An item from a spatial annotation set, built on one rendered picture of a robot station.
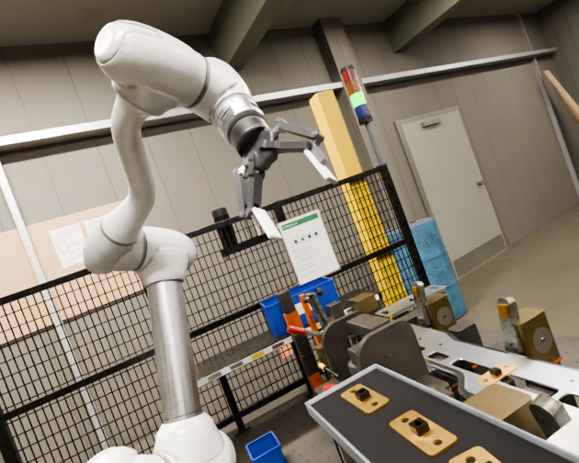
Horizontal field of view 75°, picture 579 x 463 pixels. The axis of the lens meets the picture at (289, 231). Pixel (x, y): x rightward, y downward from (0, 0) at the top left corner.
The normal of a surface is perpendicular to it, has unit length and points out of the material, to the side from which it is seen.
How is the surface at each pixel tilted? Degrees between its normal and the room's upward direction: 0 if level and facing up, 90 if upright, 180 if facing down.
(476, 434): 0
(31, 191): 90
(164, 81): 144
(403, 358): 90
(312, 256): 90
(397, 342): 90
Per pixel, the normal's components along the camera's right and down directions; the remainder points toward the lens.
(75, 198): 0.47, -0.15
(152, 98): 0.27, 0.88
